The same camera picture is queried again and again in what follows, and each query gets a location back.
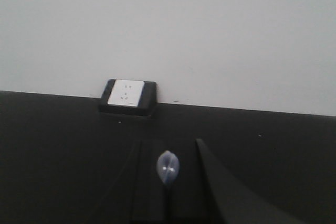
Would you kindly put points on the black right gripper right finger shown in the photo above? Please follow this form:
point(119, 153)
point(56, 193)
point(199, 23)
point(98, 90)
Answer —
point(231, 200)

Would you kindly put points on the black socket mounting box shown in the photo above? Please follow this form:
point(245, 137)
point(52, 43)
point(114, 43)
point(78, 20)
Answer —
point(147, 104)

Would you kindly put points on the white wall power socket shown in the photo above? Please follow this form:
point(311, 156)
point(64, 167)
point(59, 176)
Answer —
point(126, 93)

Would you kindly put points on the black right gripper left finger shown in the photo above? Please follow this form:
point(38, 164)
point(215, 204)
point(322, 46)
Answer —
point(149, 198)

